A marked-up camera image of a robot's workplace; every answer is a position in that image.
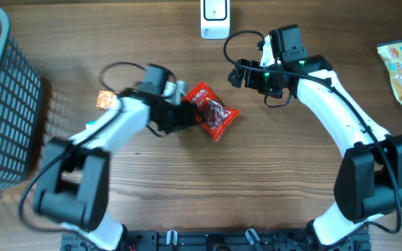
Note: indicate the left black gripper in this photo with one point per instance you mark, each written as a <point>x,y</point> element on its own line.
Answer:
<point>188,116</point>

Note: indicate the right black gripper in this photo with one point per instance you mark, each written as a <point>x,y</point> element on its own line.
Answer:
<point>252,81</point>

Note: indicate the red candy bag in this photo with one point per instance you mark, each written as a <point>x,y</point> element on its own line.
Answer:
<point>215,116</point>

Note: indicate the small orange snack box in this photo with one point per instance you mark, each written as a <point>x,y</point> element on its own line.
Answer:
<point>106,100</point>

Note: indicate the small teal white box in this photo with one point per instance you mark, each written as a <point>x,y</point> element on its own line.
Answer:
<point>90,124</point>

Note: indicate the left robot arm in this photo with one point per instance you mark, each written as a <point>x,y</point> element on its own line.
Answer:
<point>72,186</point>

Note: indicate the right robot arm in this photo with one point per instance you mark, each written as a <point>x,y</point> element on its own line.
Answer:
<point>369,181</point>

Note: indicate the white barcode scanner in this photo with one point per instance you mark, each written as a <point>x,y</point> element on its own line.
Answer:
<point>215,19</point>

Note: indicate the dark grey plastic shopping basket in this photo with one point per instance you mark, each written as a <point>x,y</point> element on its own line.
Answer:
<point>21,94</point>

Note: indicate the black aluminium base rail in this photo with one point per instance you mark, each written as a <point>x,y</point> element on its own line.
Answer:
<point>278,240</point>

